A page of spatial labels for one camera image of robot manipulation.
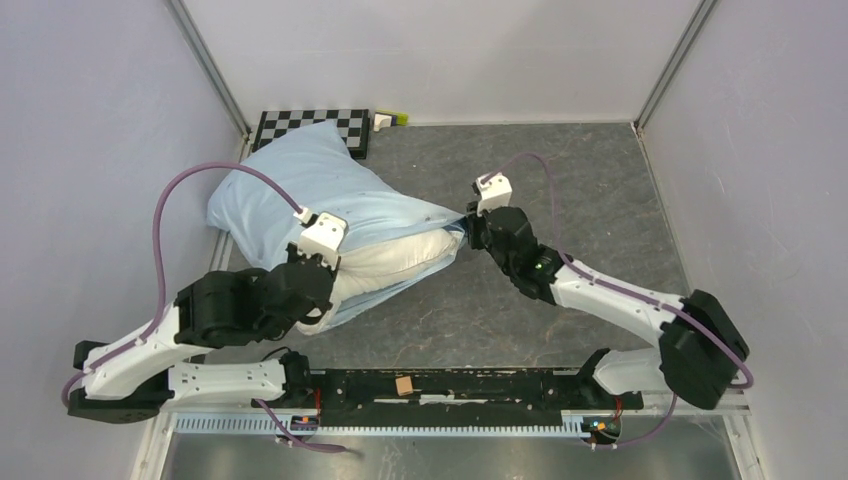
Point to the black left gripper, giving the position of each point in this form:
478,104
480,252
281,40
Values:
293,253

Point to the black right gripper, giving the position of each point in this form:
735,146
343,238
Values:
474,222

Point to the white pillow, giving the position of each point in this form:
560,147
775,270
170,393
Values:
370,275

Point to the light blue pillowcase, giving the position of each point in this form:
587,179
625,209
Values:
315,168

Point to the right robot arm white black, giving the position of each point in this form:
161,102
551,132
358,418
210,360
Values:
695,350

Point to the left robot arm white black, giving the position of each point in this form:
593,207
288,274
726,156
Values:
132,379

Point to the small wooden cube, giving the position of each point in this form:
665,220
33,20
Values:
404,386

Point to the small white green block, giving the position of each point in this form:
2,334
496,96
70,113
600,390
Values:
385,119

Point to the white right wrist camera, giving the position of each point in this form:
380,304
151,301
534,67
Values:
494,191

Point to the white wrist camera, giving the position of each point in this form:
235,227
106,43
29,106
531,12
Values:
494,191
322,235

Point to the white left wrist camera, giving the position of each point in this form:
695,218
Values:
322,235

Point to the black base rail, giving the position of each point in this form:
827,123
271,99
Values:
483,397

